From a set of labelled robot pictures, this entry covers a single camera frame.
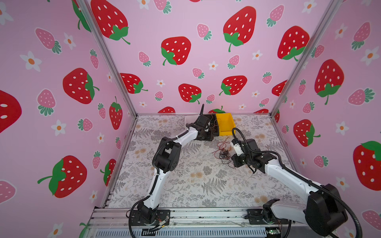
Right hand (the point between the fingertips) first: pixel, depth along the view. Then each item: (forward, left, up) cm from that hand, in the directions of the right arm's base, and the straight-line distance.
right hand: (231, 157), depth 86 cm
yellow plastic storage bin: (+34, +2, -8) cm, 35 cm away
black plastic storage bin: (+28, +12, -4) cm, 31 cm away
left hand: (+17, +12, -5) cm, 22 cm away
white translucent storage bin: (+31, +29, -2) cm, 42 cm away
